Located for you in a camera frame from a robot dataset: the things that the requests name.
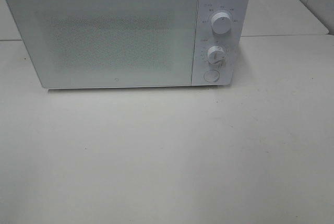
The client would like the white microwave door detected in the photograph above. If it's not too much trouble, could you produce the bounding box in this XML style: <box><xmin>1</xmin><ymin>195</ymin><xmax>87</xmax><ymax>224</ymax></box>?
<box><xmin>6</xmin><ymin>0</ymin><xmax>198</xmax><ymax>89</ymax></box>

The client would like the white microwave knob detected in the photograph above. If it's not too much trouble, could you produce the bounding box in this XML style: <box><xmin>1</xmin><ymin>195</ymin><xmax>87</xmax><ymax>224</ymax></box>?
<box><xmin>210</xmin><ymin>11</ymin><xmax>232</xmax><ymax>34</ymax></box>
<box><xmin>207</xmin><ymin>46</ymin><xmax>226</xmax><ymax>65</ymax></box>

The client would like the white microwave oven body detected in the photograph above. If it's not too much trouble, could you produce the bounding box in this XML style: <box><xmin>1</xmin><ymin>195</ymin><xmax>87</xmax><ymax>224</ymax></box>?
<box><xmin>6</xmin><ymin>0</ymin><xmax>248</xmax><ymax>89</ymax></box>

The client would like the round white door button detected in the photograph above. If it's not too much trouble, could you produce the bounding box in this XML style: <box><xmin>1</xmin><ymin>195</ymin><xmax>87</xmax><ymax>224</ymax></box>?
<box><xmin>204</xmin><ymin>70</ymin><xmax>219</xmax><ymax>82</ymax></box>

